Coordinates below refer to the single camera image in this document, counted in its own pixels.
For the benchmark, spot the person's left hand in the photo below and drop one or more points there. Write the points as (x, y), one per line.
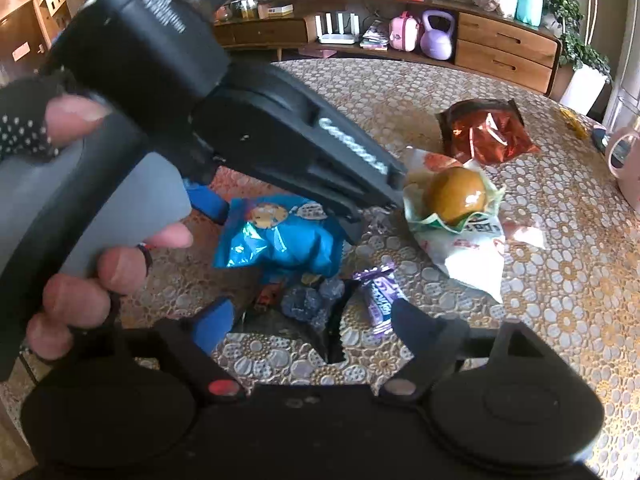
(75, 115)

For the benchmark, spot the pink mug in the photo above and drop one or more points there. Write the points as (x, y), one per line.
(625, 165)

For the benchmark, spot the white router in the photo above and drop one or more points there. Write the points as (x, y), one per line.
(337, 27)

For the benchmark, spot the green leafy plant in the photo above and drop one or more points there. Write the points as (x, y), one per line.
(575, 35)

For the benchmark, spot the purple kettlebell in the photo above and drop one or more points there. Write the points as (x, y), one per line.
(437, 37)

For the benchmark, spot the blue coaster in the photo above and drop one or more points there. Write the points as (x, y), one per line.
(598, 138)

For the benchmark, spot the flat yellow box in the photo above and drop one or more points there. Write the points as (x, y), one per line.
(277, 10)

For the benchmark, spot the stack of magazines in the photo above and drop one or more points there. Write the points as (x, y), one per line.
(375, 37)

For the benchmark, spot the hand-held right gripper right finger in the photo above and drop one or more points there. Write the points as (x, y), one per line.
(415, 332)

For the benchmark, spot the small yellow packet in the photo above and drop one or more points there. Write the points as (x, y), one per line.
(572, 122)

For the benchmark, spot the blue cookie snack packet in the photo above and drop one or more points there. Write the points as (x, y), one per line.
(285, 245)

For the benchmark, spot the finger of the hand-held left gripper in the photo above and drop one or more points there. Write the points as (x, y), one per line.
(207, 202)
(350, 210)

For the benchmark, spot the wooden sideboard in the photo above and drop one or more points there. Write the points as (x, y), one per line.
(505, 40)

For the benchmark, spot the white burger bun packet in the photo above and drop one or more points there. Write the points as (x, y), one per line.
(452, 200)

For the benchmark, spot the red-brown foil snack packet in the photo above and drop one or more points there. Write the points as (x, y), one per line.
(482, 132)

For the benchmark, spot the white plant pot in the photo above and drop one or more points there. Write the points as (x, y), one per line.
(585, 89)

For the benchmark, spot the pink lunch bag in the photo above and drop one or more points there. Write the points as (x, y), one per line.
(404, 32)

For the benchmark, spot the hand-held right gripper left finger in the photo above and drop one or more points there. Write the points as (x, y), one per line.
(216, 324)

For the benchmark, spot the clear drinking glass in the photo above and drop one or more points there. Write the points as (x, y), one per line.
(622, 110)

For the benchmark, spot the black serrated-edge snack packet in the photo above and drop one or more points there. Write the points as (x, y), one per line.
(327, 342)

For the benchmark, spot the teal bag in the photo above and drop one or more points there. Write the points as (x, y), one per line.
(529, 2)

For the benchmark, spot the flat pink item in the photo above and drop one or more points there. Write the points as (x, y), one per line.
(320, 52)

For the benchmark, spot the dark blue candy packet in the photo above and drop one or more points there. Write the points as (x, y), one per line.
(310, 302)

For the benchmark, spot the purple chocolate bar wrapper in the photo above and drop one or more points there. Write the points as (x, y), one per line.
(377, 300)

